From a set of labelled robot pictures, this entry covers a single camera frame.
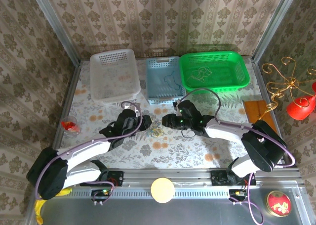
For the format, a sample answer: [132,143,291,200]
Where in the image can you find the floral fern print tablecloth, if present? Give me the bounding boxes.
[54,58,284,170]

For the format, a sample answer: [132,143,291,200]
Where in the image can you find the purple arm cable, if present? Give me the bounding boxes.
[182,88,297,225]
[35,100,144,206]

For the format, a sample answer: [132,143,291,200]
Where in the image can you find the small black controller board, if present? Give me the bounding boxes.
[228,188,248,203]
[90,188,112,203]

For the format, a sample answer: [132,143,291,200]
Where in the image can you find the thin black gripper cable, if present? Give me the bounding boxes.
[181,129,198,139]

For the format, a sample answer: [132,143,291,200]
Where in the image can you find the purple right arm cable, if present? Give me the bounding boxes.
[182,88,297,225]

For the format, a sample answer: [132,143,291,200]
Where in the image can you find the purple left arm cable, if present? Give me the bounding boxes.
[35,100,144,206]

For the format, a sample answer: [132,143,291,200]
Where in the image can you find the thin dark teal cord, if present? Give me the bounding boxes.
[163,70,184,91]

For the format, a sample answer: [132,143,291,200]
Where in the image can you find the clear cup with red contents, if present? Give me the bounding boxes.
[60,115,82,138]

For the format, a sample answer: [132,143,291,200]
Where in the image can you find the thin beige cord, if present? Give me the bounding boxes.
[186,66,213,84]

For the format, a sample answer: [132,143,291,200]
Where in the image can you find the orange wooden block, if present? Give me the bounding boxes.
[243,100,277,132]

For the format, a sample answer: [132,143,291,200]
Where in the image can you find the long aluminium base rail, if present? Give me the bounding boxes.
[37,169,302,189]

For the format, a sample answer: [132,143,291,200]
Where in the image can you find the aluminium frame post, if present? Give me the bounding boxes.
[27,0,81,65]
[251,0,301,63]

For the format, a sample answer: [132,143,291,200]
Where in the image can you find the grey slotted cable duct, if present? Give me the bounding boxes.
[63,187,232,199]

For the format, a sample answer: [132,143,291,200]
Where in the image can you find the white perforated plastic basket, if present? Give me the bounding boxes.
[89,48,141,104]

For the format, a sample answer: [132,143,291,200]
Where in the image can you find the pale yellow round ball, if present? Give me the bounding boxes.
[150,177,175,204]

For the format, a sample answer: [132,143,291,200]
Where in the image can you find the gold curled wire ornament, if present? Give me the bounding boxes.
[261,56,316,120]

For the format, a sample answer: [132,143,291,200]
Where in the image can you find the light blue perforated plastic basket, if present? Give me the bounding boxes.
[145,56,186,106]

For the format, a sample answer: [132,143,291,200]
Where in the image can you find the yellow banana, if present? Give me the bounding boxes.
[34,188,73,225]

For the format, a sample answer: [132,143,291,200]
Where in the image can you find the green perforated plastic basket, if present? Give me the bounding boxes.
[179,51,251,93]

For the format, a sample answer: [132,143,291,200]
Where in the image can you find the thin yellow cord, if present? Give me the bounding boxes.
[152,126,165,138]

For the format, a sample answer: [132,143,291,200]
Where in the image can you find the aluminium side rail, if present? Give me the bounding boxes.
[45,60,82,170]
[251,58,301,170]

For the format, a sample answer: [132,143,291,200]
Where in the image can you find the round red and gold tin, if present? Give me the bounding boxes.
[266,190,292,218]

